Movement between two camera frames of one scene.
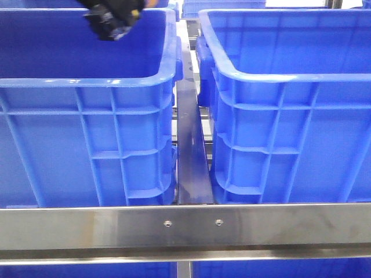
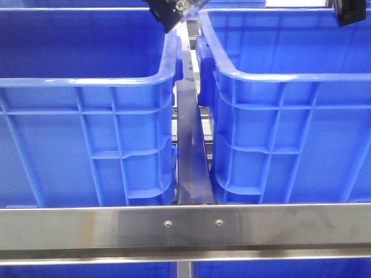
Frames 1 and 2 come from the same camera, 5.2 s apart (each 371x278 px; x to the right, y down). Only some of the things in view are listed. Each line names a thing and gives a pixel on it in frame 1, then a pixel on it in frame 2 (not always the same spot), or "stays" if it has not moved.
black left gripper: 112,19 -> 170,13
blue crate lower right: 337,268 stays
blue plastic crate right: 288,92 stays
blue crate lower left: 112,270 stays
